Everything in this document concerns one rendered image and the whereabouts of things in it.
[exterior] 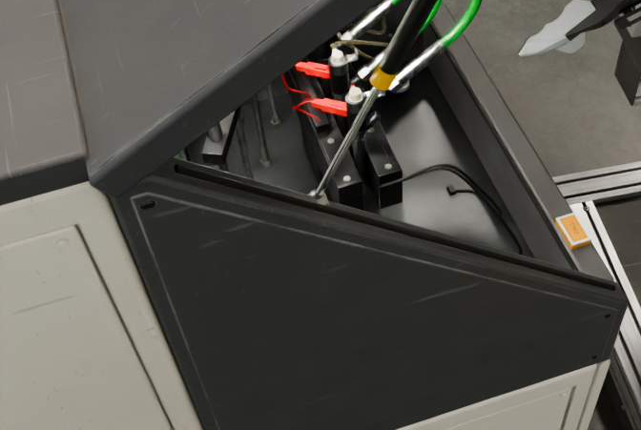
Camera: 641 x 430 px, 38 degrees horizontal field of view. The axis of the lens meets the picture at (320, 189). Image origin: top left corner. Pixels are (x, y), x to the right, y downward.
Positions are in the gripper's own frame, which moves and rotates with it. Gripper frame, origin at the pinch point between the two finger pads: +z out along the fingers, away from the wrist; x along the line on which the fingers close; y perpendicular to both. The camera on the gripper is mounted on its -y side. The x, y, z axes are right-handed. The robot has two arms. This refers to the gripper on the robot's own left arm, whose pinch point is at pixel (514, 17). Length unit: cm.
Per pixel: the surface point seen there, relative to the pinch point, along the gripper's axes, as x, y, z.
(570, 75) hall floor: 75, 170, 34
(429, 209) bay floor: 1, 42, 34
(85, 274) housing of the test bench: -21, -31, 36
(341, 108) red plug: 9.7, 15.8, 31.4
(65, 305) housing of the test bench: -22, -30, 41
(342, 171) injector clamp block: 4.2, 22.5, 37.3
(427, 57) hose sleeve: 11.1, 17.1, 17.4
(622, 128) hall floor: 52, 168, 26
